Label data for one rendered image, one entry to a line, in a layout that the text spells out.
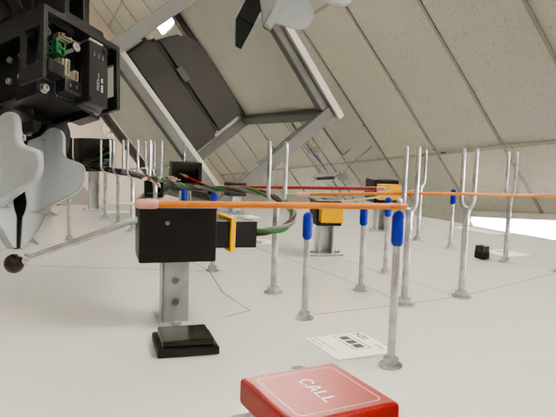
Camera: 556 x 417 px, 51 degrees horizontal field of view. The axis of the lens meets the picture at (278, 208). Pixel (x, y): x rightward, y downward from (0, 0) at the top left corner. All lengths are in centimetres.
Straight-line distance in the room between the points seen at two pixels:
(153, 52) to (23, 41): 109
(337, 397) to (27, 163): 26
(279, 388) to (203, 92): 133
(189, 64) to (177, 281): 112
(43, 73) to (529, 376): 36
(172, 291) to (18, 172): 14
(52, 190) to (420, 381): 28
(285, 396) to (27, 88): 28
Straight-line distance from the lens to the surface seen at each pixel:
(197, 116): 154
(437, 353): 43
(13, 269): 45
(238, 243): 45
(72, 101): 45
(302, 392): 26
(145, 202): 33
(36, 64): 42
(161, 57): 152
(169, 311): 46
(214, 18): 187
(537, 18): 310
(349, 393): 26
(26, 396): 35
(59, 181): 45
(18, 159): 43
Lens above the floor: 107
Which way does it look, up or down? 18 degrees up
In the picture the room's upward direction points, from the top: 49 degrees clockwise
